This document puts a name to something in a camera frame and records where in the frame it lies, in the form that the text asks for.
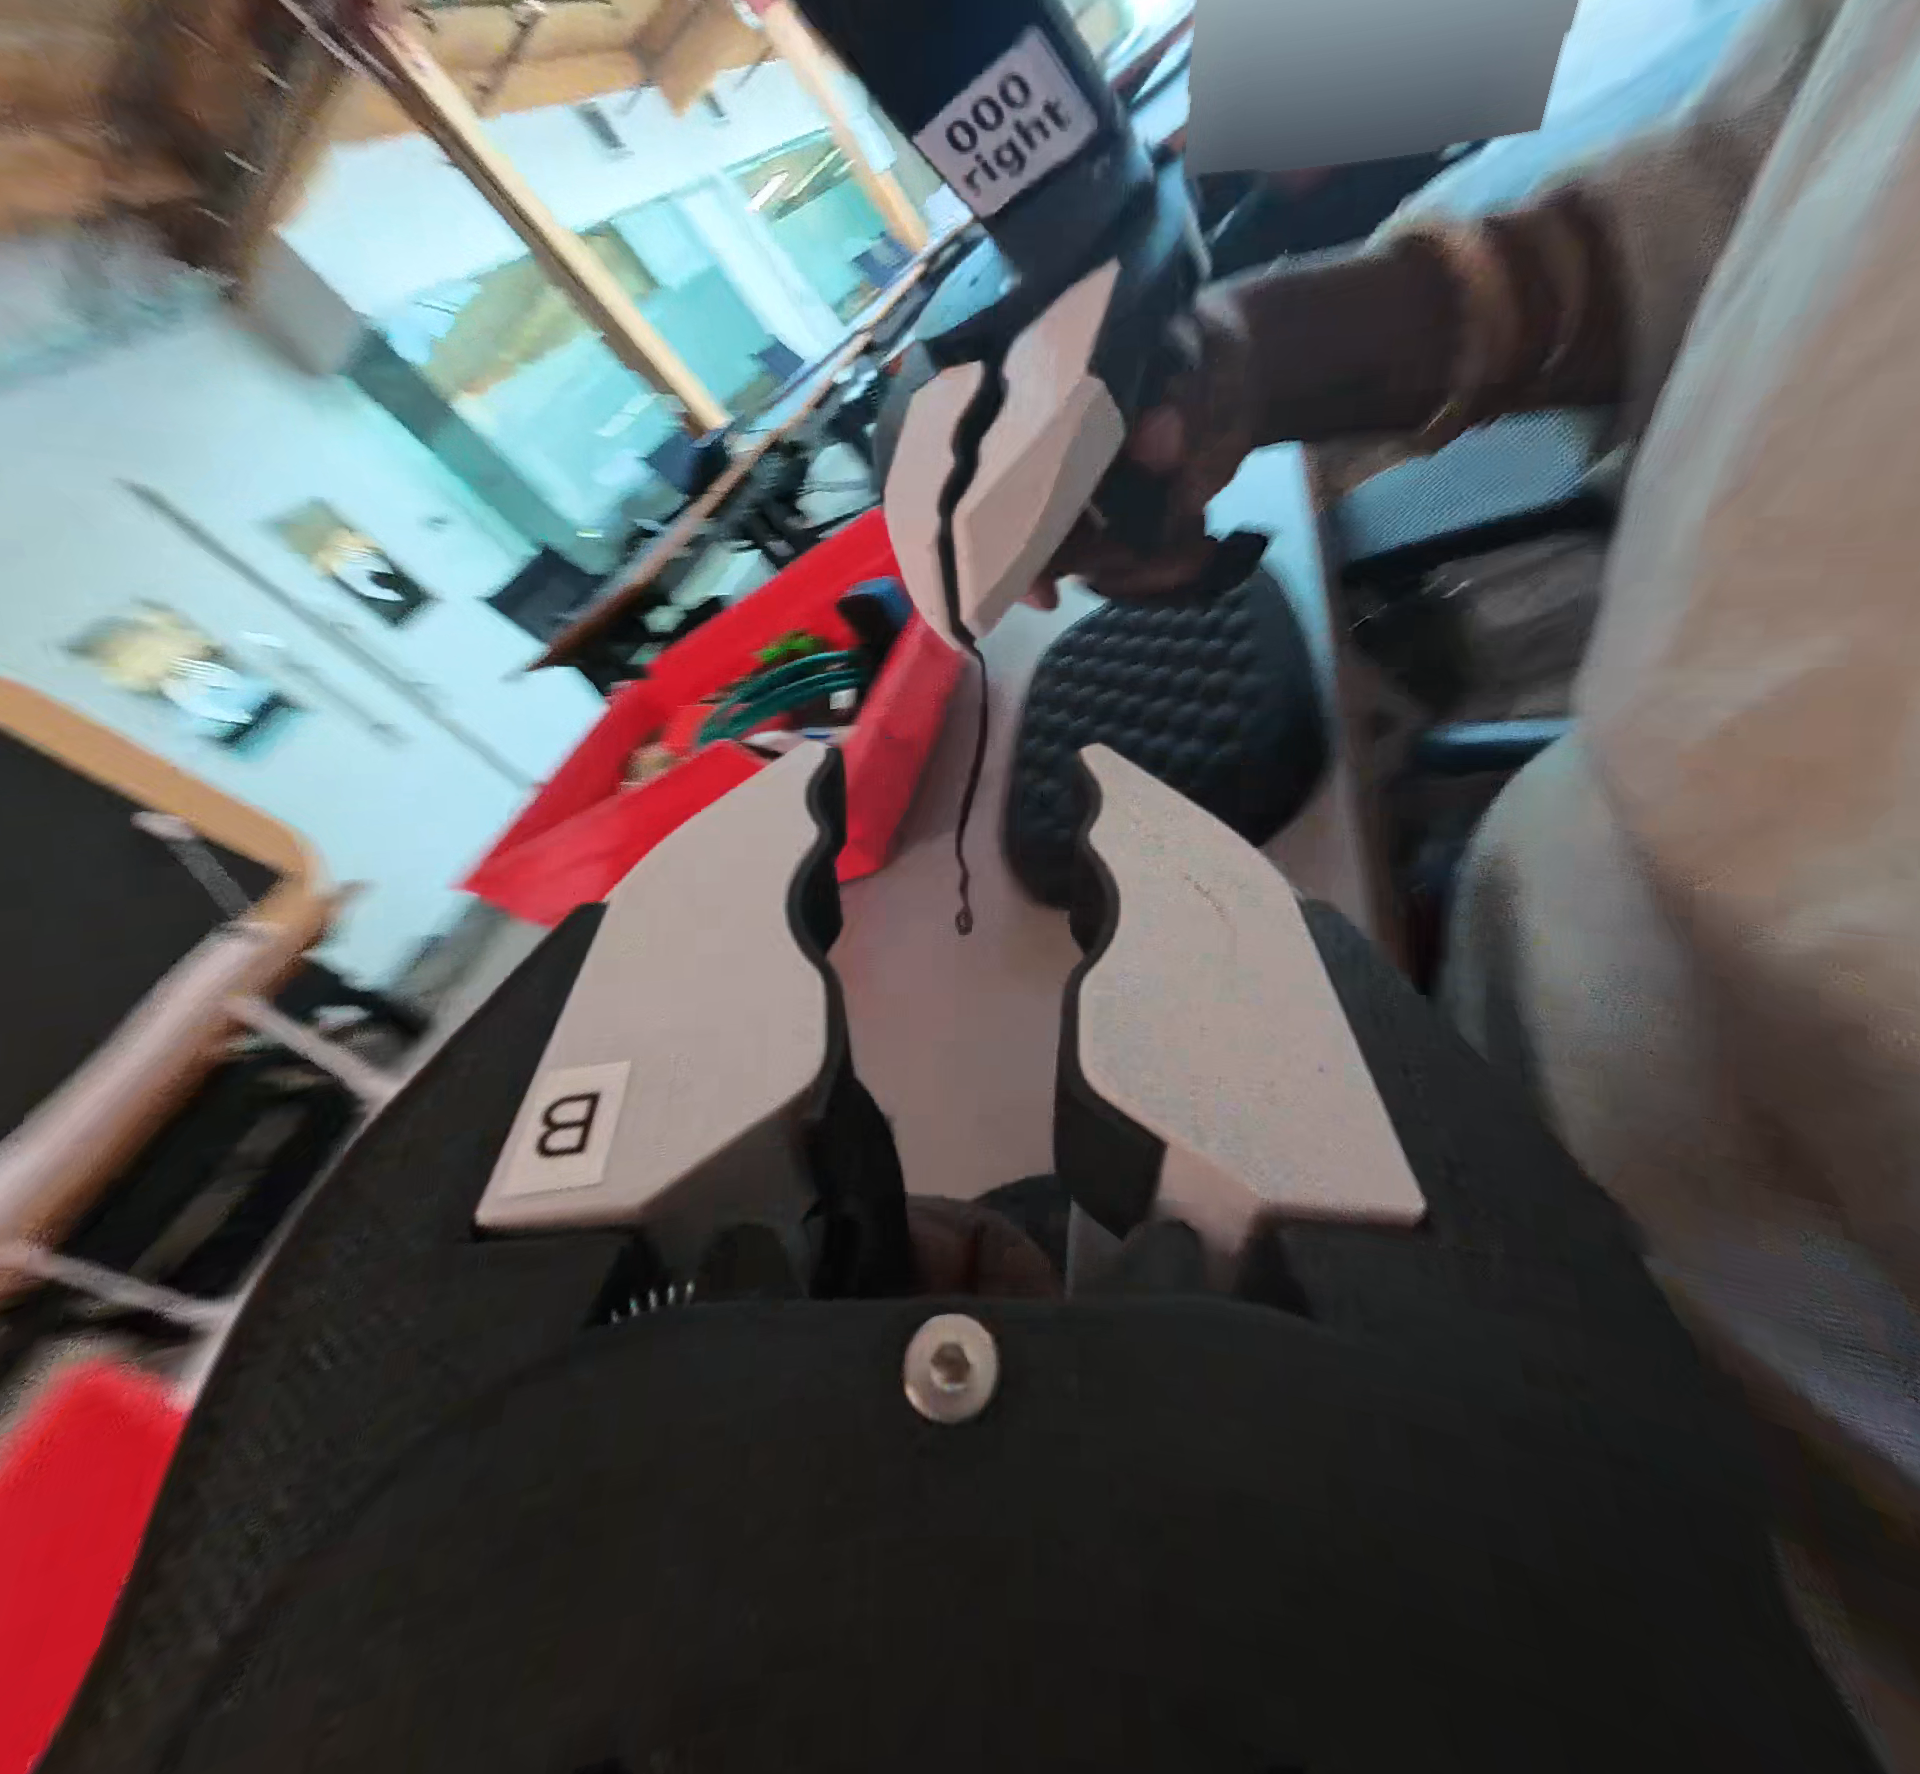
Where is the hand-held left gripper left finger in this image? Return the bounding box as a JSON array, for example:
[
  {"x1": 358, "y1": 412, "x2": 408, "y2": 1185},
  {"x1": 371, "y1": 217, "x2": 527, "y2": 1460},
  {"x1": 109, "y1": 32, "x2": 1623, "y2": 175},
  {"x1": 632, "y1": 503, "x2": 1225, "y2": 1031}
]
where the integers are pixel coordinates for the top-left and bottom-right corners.
[{"x1": 474, "y1": 740, "x2": 916, "y2": 1296}]

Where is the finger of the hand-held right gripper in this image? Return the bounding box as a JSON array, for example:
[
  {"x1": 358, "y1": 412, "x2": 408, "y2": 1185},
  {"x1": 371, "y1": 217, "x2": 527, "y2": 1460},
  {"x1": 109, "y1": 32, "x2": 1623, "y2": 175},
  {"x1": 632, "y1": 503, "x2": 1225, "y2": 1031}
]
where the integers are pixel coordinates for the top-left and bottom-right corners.
[
  {"x1": 881, "y1": 363, "x2": 987, "y2": 643},
  {"x1": 948, "y1": 259, "x2": 1131, "y2": 640}
]

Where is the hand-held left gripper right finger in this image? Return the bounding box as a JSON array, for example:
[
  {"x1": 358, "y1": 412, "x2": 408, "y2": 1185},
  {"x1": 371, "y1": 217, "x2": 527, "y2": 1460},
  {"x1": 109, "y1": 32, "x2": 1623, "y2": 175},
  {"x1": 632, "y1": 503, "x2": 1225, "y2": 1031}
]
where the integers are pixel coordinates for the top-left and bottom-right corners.
[{"x1": 1051, "y1": 743, "x2": 1429, "y2": 1281}]

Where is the thin black cord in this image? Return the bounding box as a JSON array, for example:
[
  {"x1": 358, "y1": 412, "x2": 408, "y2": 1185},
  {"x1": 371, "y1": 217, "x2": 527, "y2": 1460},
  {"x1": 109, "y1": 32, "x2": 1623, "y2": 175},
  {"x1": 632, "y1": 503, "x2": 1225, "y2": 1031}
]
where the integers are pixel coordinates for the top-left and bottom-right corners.
[{"x1": 948, "y1": 626, "x2": 996, "y2": 938}]

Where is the red plastic bin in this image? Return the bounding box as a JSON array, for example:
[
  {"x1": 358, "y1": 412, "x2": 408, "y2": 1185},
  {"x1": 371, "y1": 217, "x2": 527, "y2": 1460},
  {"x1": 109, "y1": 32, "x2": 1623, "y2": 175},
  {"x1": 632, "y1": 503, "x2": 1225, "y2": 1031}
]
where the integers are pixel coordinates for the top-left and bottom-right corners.
[
  {"x1": 0, "y1": 1361, "x2": 188, "y2": 1774},
  {"x1": 459, "y1": 507, "x2": 978, "y2": 927}
]

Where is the person's right forearm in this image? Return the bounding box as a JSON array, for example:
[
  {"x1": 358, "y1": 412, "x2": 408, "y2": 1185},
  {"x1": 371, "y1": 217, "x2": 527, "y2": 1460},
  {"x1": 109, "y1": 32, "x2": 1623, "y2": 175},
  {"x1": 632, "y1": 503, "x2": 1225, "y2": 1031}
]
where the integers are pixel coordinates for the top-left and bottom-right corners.
[{"x1": 1276, "y1": 186, "x2": 1644, "y2": 456}]

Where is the person's right hand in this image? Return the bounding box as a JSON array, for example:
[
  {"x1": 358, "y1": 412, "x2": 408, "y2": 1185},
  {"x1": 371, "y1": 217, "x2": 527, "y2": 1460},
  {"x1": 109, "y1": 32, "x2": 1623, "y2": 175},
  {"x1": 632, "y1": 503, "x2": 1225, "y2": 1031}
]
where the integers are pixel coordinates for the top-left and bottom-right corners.
[{"x1": 1079, "y1": 280, "x2": 1315, "y2": 603}]

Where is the long office desk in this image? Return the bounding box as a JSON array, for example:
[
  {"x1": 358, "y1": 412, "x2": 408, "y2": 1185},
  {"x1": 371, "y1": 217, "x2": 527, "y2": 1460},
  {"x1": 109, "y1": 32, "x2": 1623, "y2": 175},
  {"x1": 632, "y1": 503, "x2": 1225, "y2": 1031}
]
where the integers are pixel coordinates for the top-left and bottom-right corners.
[{"x1": 526, "y1": 229, "x2": 978, "y2": 678}]

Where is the black bumpy cushion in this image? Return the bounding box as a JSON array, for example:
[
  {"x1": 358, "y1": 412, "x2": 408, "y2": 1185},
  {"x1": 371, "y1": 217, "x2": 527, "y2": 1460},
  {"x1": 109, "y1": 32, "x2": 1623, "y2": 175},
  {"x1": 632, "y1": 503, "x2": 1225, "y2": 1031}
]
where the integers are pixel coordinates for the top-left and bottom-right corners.
[{"x1": 1002, "y1": 581, "x2": 1330, "y2": 905}]

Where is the wooden column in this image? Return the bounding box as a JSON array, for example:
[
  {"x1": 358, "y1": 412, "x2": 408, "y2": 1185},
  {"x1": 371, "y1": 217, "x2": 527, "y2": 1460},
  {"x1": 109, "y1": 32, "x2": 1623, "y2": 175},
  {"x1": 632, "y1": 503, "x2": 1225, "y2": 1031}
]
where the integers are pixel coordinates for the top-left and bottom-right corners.
[{"x1": 361, "y1": 11, "x2": 737, "y2": 438}]

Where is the person's beige clothing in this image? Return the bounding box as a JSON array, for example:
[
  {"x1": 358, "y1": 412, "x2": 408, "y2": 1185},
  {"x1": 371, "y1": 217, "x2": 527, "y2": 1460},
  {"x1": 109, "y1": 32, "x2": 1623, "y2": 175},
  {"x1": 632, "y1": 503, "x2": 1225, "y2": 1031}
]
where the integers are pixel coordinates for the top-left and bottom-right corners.
[{"x1": 1321, "y1": 0, "x2": 1920, "y2": 1506}]

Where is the white door with window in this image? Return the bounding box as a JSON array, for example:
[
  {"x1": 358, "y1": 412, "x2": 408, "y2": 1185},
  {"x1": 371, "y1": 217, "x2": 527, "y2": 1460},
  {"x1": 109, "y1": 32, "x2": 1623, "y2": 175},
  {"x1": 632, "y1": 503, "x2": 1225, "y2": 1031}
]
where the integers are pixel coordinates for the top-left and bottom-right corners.
[
  {"x1": 136, "y1": 453, "x2": 601, "y2": 815},
  {"x1": 0, "y1": 559, "x2": 497, "y2": 905}
]

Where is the black panel with wooden rim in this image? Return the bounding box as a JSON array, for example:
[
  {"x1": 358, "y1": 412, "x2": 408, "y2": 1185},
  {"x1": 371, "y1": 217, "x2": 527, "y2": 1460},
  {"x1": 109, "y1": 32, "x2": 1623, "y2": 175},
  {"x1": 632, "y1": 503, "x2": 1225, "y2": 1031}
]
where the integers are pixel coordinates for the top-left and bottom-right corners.
[{"x1": 0, "y1": 678, "x2": 330, "y2": 1147}]

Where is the green coiled cable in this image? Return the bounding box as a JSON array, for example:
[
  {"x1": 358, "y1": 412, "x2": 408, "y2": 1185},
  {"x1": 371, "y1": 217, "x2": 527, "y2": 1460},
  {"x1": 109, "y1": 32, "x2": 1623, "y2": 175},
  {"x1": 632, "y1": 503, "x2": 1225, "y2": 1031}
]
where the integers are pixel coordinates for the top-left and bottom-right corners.
[{"x1": 698, "y1": 642, "x2": 879, "y2": 750}]

